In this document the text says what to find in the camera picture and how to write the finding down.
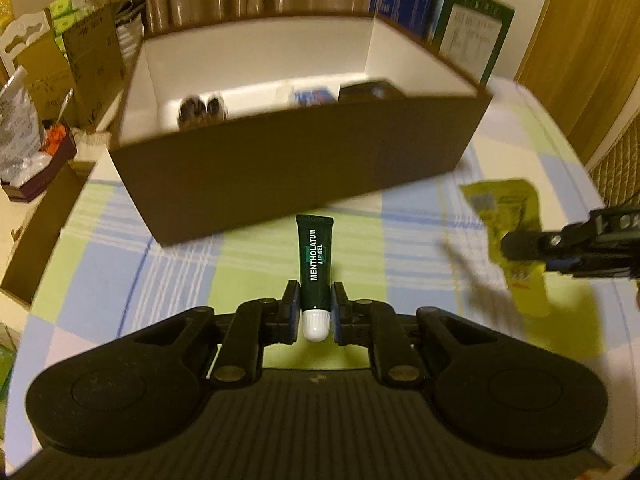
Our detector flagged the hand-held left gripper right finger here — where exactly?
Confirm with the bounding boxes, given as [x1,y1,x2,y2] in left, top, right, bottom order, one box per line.
[332,281,503,389]

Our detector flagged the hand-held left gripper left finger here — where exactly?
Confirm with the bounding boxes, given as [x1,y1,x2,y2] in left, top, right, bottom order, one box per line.
[120,280,301,389]

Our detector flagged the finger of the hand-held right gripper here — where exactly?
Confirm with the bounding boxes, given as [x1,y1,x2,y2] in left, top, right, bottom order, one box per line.
[502,231,553,261]

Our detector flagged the yellow snack packet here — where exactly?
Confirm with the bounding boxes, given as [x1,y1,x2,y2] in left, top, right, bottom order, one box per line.
[459,177,548,317]

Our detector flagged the dark green lip gel tube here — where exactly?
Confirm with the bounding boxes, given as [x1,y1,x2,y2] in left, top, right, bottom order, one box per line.
[295,214,335,343]

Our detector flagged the brown cardboard box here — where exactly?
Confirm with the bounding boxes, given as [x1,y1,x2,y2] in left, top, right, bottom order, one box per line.
[109,12,493,247]

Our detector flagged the clear blue-labelled floss box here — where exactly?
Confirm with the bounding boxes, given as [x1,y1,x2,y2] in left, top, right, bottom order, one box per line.
[292,87,336,107]

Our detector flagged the black shaver box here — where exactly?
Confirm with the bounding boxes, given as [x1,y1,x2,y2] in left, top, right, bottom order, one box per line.
[337,79,406,102]

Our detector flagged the brown hair scrunchie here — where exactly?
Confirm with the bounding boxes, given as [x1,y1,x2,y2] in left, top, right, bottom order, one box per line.
[177,92,226,131]

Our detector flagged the wicker chair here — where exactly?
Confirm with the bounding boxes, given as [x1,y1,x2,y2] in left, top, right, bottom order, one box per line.
[585,125,640,206]

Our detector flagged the wooden door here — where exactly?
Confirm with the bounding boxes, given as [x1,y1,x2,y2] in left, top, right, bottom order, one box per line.
[515,0,640,161]

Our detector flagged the green printed carton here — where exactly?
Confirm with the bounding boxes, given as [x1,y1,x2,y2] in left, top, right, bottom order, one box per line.
[432,0,516,86]

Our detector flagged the open flat cardboard box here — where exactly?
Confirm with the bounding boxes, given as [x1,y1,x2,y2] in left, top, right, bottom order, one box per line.
[0,162,93,307]

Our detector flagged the purple box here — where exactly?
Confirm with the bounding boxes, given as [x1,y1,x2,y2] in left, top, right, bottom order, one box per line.
[0,135,78,202]

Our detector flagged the small orange object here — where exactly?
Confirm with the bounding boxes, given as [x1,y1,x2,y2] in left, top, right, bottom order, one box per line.
[41,124,68,155]

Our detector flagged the metal spoon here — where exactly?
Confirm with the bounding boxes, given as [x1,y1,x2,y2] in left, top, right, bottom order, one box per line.
[52,89,75,128]

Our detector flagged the brown cardboard carton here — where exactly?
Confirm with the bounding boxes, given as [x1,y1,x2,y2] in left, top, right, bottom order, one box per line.
[62,2,126,128]

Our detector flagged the stack of white plates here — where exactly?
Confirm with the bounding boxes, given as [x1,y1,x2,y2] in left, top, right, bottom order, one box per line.
[114,0,147,56]

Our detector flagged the silver foil bag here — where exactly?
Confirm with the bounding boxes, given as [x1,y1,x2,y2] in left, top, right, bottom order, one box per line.
[0,67,46,181]

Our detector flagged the green tissue packs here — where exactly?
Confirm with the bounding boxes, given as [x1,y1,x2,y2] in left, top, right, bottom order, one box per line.
[49,0,101,53]

